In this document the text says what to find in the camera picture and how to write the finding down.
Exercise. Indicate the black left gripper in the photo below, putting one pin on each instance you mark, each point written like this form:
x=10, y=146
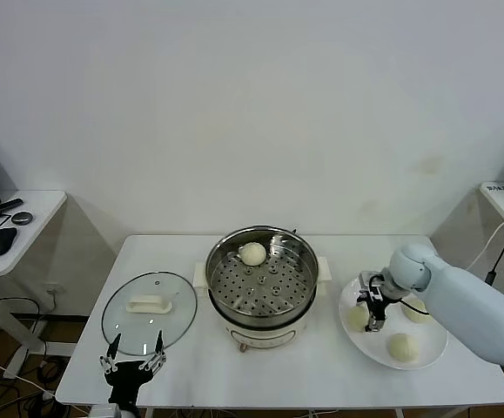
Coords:
x=125, y=378

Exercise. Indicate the white steamed baozi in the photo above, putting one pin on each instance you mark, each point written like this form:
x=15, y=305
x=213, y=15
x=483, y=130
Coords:
x=402, y=347
x=417, y=314
x=252, y=253
x=356, y=319

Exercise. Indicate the white round plate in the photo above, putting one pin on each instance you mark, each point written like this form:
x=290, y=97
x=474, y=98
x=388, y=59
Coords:
x=364, y=348

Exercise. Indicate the white wall socket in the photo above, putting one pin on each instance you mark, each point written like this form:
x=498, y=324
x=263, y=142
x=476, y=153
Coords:
x=54, y=287

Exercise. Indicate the steel steamer pot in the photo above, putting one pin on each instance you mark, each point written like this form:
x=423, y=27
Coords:
x=264, y=335

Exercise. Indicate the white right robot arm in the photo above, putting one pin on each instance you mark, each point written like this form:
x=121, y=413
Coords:
x=465, y=305

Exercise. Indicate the round black puck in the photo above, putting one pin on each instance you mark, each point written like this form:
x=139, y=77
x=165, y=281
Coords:
x=22, y=217

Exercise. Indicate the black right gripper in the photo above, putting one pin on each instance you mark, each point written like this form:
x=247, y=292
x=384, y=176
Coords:
x=378, y=305

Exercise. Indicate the white side table with laptop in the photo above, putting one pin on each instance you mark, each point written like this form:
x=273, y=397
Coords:
x=38, y=231

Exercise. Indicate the white work table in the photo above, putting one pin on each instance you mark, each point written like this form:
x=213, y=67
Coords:
x=277, y=379

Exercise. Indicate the black bar-shaped device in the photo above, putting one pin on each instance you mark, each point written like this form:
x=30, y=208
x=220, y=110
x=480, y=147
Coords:
x=10, y=204

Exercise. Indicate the black computer mouse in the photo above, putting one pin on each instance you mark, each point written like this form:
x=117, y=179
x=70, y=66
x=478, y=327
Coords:
x=0, y=240

